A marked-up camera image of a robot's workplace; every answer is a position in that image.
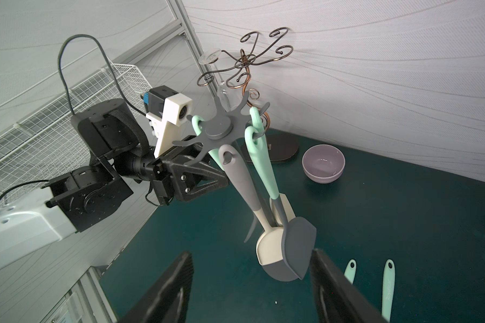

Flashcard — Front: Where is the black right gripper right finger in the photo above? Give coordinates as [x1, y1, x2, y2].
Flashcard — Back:
[309, 248, 386, 323]

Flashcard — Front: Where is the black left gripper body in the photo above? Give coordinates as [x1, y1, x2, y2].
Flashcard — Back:
[147, 143, 230, 206]

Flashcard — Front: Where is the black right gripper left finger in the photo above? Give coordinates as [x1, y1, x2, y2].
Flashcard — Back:
[119, 251, 194, 322]

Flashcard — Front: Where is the grey cream handled spoon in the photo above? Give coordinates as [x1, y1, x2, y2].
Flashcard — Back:
[219, 144, 299, 282]

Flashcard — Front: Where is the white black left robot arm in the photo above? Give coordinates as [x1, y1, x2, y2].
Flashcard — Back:
[0, 98, 229, 270]

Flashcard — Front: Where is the mint grey pointed spatula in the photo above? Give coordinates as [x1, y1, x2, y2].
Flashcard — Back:
[245, 126, 317, 282]

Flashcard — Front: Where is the grey utensil rack stand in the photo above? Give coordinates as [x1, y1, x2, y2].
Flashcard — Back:
[172, 90, 280, 227]

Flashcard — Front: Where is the mint cream utensil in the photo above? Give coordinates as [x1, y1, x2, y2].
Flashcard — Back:
[245, 107, 289, 227]

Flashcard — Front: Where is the clear wine glass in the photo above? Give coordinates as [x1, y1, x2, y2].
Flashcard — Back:
[199, 48, 231, 111]

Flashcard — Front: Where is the copper swirl glass holder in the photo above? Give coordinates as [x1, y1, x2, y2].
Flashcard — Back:
[196, 26, 300, 163]

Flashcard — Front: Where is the lilac bowl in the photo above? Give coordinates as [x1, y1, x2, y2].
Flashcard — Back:
[302, 144, 346, 184]

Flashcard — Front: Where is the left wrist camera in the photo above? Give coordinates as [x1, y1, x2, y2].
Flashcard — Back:
[141, 86, 193, 158]

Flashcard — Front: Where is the white wire basket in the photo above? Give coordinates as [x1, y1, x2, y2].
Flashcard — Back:
[0, 64, 151, 203]

